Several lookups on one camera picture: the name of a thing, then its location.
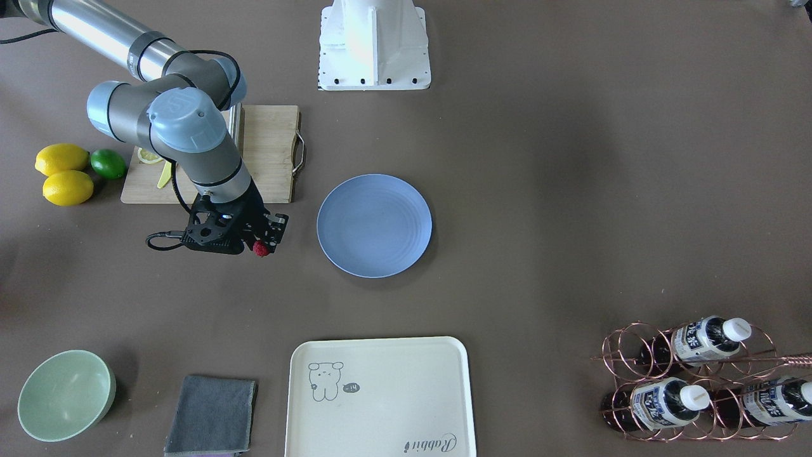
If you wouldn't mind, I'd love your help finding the lemon slice on board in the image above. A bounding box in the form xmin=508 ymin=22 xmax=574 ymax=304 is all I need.
xmin=136 ymin=148 xmax=164 ymax=164

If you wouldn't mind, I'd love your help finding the lower outer drink bottle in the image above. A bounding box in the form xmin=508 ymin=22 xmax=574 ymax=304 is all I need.
xmin=711 ymin=376 xmax=811 ymax=428

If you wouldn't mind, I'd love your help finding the drink bottle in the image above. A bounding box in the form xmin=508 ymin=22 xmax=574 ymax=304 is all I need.
xmin=711 ymin=376 xmax=811 ymax=428
xmin=636 ymin=315 xmax=753 ymax=376
xmin=599 ymin=377 xmax=711 ymax=433

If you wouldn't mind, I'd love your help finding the copper wire bottle rack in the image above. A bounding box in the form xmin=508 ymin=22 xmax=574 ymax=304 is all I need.
xmin=598 ymin=321 xmax=810 ymax=442

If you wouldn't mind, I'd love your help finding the mint green bowl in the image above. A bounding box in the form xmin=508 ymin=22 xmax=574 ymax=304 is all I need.
xmin=17 ymin=350 xmax=117 ymax=442

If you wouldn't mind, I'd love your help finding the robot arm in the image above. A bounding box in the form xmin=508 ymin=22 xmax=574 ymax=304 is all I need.
xmin=2 ymin=1 xmax=288 ymax=256

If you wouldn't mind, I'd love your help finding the yellow plastic knife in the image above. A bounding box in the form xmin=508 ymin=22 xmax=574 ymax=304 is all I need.
xmin=156 ymin=160 xmax=173 ymax=190

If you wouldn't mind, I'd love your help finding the blue plate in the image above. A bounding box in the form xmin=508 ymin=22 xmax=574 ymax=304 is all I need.
xmin=317 ymin=174 xmax=434 ymax=279

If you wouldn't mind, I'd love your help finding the top drink bottle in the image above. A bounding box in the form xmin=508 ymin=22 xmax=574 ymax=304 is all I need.
xmin=636 ymin=315 xmax=753 ymax=376

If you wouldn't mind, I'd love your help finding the grey folded cloth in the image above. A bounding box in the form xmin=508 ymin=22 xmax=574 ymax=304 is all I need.
xmin=164 ymin=375 xmax=256 ymax=456

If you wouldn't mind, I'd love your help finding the steel muddler black tip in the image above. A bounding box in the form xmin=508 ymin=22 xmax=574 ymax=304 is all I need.
xmin=228 ymin=102 xmax=244 ymax=151

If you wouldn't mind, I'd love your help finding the green lime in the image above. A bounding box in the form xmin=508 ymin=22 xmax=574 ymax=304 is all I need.
xmin=89 ymin=149 xmax=128 ymax=180

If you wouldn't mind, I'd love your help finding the yellow lemon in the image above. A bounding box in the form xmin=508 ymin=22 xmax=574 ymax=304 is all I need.
xmin=34 ymin=143 xmax=89 ymax=176
xmin=43 ymin=170 xmax=94 ymax=206

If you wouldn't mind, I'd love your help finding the lower middle drink bottle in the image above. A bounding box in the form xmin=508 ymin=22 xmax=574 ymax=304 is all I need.
xmin=599 ymin=377 xmax=711 ymax=433

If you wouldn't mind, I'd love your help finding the red strawberry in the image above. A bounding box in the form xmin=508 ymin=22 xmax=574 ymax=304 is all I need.
xmin=252 ymin=240 xmax=271 ymax=257

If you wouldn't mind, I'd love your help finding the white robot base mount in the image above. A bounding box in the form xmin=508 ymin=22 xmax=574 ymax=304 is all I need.
xmin=317 ymin=1 xmax=432 ymax=91

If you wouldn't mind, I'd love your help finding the bamboo cutting board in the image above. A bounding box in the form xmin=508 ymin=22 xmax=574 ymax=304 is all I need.
xmin=120 ymin=104 xmax=306 ymax=205

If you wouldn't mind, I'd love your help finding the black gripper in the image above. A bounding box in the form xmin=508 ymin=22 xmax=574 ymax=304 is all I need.
xmin=181 ymin=182 xmax=288 ymax=255

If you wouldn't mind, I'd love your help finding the yellow lemon lower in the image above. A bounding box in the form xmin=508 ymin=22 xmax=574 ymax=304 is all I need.
xmin=43 ymin=170 xmax=94 ymax=206

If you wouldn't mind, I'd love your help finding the cream rabbit tray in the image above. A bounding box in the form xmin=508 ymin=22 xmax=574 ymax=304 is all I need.
xmin=285 ymin=336 xmax=478 ymax=456

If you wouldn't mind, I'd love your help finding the yellow lemon upper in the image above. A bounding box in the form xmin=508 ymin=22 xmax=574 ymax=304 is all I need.
xmin=34 ymin=143 xmax=89 ymax=176

